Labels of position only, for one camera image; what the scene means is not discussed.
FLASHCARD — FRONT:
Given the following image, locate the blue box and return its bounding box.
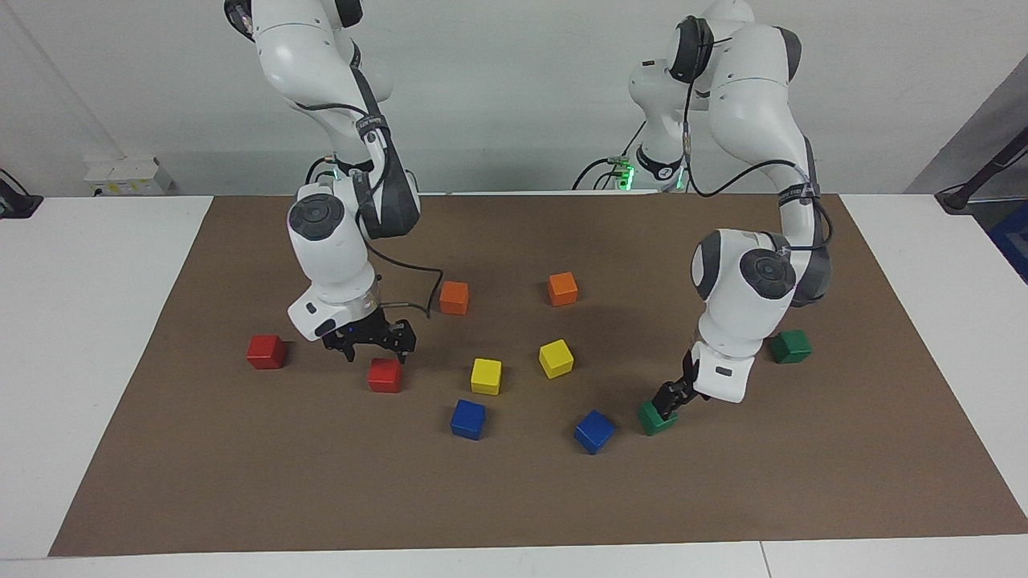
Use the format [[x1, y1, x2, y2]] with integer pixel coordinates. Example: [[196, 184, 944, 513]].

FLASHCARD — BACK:
[[988, 201, 1028, 283]]

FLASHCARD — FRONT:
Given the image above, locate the blue wooden cube block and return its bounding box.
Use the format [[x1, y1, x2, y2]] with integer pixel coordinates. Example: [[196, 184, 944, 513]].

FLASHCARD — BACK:
[[450, 399, 487, 442], [573, 409, 616, 456]]

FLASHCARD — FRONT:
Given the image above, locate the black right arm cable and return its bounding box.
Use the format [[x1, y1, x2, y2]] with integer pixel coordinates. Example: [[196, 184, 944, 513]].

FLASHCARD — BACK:
[[293, 100, 445, 320]]

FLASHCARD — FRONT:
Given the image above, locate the yellow wooden cube block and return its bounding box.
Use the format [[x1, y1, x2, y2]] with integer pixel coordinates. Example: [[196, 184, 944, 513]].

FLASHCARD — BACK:
[[470, 358, 503, 396], [538, 339, 576, 380]]

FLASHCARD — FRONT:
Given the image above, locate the black device on table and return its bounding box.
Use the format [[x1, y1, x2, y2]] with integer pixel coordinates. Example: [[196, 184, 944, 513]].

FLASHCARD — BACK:
[[0, 169, 43, 219]]

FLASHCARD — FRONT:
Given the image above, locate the black stand pole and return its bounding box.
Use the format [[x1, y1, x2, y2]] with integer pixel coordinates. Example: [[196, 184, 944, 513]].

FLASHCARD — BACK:
[[936, 128, 1028, 214]]

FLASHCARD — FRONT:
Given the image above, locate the brown paper table mat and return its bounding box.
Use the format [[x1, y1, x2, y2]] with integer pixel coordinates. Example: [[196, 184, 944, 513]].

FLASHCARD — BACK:
[[48, 191, 1028, 557]]

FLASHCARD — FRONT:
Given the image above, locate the green wooden cube block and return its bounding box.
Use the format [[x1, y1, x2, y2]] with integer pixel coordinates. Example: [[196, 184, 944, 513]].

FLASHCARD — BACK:
[[769, 329, 813, 365], [638, 399, 679, 437]]

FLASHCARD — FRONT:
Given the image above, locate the red wooden cube block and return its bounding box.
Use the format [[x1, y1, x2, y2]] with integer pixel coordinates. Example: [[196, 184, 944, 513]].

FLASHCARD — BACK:
[[368, 358, 403, 394], [247, 334, 287, 370]]

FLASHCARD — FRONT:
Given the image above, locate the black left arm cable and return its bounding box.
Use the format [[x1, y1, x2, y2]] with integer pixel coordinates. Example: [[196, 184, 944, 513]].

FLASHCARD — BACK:
[[683, 16, 834, 254]]

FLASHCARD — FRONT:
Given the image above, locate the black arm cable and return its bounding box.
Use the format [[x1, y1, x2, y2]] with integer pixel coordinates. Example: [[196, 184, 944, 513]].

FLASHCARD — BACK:
[[293, 100, 445, 320], [683, 16, 834, 254]]

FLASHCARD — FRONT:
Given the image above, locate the white wall outlet box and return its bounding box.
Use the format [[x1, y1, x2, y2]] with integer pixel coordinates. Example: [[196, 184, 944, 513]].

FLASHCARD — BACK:
[[84, 157, 174, 197]]

